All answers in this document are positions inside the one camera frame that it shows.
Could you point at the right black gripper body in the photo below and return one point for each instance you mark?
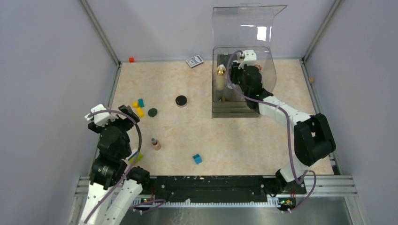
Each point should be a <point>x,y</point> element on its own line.
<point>237,74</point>

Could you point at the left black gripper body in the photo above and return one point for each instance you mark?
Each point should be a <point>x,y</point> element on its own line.
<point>125,123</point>

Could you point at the clear acrylic makeup organizer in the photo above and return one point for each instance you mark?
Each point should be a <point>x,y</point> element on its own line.
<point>243,34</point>

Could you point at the clear pump bottle gold collar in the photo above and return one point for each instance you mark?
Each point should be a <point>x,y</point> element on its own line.
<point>220,77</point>

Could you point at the foundation bottle black cap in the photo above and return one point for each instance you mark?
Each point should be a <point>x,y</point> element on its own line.
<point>156,144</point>

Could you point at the black round compact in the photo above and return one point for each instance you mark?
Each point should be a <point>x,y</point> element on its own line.
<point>181,101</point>

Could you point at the blue toy brick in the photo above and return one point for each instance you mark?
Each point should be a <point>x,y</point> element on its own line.
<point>197,159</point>

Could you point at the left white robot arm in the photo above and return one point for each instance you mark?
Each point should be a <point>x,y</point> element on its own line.
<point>114,180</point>

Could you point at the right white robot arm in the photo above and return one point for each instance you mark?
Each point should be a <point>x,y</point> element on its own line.
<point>309,136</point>

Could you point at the green white toy brick stack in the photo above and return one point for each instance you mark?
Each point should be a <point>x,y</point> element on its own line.
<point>135,158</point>

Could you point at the dark green round disc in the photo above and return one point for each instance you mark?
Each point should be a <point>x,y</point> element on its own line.
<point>152,112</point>

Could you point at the teal block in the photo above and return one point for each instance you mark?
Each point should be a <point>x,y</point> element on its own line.
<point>141,103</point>

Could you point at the playing card box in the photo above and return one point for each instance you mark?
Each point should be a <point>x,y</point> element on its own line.
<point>194,61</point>

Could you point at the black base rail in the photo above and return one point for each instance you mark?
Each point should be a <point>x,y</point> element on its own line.
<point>211,189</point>

